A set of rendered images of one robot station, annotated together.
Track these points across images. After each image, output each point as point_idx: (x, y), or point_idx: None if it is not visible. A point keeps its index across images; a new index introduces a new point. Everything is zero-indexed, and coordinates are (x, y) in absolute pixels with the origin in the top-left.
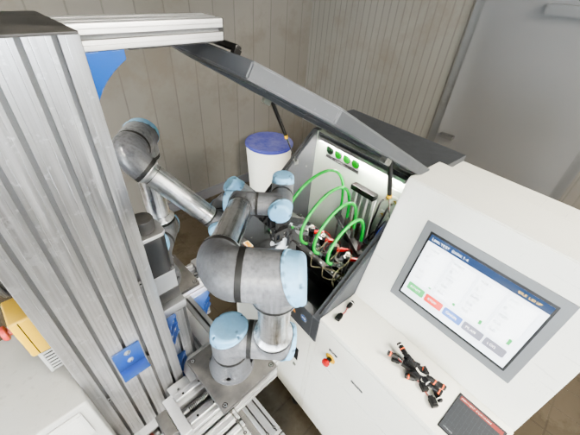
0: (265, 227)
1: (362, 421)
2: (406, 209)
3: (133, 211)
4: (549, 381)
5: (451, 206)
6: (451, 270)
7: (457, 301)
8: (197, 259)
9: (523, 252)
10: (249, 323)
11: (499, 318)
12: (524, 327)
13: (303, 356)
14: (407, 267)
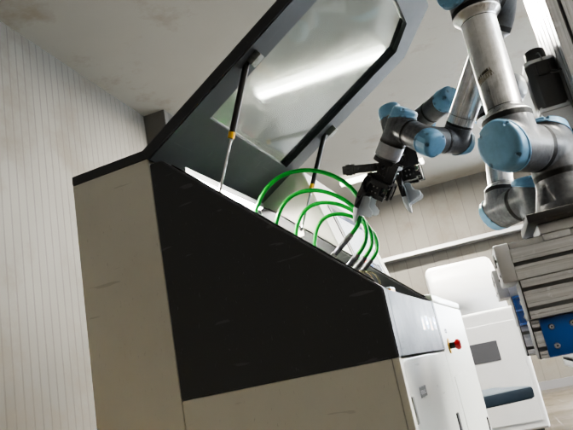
0: (418, 165)
1: (471, 392)
2: (318, 197)
3: (535, 33)
4: (385, 269)
5: (320, 185)
6: (350, 230)
7: (363, 251)
8: (520, 76)
9: (340, 201)
10: (511, 188)
11: (367, 246)
12: (368, 244)
13: (460, 415)
14: (350, 246)
